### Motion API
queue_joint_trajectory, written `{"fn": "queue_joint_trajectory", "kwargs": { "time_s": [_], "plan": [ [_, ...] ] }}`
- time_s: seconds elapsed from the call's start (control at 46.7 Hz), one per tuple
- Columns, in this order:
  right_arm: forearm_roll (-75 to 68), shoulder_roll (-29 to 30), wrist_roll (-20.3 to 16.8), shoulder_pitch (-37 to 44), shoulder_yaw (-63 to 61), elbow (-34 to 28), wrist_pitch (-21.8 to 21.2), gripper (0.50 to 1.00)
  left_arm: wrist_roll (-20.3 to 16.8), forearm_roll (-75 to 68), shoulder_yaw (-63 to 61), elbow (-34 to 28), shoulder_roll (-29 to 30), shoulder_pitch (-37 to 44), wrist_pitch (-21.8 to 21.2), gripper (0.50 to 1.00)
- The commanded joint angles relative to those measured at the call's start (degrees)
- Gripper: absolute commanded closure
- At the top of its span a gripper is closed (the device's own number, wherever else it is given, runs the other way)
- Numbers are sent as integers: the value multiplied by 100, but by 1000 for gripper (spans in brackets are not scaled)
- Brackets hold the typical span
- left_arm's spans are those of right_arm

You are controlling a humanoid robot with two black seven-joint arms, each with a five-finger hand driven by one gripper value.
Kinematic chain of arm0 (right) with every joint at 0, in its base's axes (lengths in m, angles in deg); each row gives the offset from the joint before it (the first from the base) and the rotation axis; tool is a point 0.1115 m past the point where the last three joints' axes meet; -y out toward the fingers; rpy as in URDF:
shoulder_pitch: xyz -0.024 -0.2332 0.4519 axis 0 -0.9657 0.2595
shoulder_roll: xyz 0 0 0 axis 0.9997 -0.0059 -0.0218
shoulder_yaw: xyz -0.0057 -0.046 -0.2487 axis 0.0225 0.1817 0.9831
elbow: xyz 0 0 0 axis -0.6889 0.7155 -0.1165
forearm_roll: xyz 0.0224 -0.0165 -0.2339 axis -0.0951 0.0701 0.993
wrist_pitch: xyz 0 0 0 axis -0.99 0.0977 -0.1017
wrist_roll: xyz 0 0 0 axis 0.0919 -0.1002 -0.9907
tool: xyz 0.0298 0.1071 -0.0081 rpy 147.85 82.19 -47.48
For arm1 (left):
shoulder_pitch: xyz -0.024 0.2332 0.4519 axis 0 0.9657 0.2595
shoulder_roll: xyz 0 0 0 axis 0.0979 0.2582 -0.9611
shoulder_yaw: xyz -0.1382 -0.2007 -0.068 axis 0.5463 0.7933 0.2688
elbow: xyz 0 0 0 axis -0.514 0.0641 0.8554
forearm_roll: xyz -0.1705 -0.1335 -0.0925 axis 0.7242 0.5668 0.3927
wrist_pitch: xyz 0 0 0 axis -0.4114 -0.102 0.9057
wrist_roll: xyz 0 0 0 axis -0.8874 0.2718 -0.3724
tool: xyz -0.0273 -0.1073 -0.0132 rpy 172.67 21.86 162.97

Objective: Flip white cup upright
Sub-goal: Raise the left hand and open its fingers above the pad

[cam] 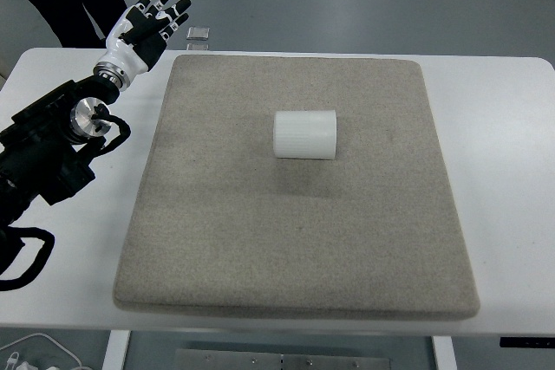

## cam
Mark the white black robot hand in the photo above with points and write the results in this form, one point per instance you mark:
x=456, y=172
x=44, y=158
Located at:
x=137, y=41

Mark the white ribbed cup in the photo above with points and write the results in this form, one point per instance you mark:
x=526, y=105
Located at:
x=305, y=134

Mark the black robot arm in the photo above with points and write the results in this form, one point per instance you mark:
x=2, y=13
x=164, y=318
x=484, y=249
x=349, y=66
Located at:
x=47, y=151

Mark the small clear floor plate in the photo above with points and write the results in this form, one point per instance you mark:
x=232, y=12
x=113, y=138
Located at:
x=197, y=33

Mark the beige felt mat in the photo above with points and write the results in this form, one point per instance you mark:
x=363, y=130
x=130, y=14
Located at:
x=222, y=227

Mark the white table leg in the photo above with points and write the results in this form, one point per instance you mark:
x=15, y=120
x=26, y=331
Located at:
x=116, y=351

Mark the black table control panel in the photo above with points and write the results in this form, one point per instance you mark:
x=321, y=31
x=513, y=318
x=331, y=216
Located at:
x=527, y=342

